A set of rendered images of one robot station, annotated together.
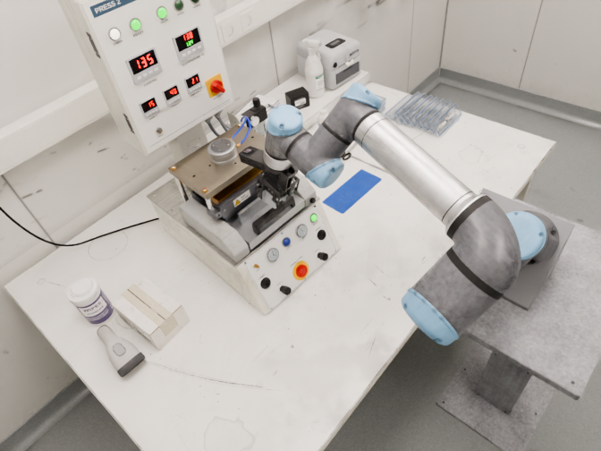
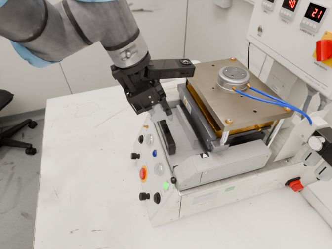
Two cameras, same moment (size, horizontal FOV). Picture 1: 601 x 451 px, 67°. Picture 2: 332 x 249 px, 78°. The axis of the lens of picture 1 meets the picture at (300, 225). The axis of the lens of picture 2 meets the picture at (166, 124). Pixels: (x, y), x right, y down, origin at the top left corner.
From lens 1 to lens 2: 1.22 m
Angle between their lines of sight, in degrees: 71
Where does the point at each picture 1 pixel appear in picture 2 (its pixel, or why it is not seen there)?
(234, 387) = (105, 118)
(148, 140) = (251, 27)
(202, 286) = not seen: hidden behind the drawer
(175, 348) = not seen: hidden behind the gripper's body
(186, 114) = (283, 43)
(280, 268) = (145, 151)
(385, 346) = (46, 200)
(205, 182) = (199, 68)
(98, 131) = not seen: outside the picture
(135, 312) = (170, 84)
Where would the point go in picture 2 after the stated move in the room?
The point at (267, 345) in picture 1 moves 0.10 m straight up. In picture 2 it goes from (113, 139) to (108, 122)
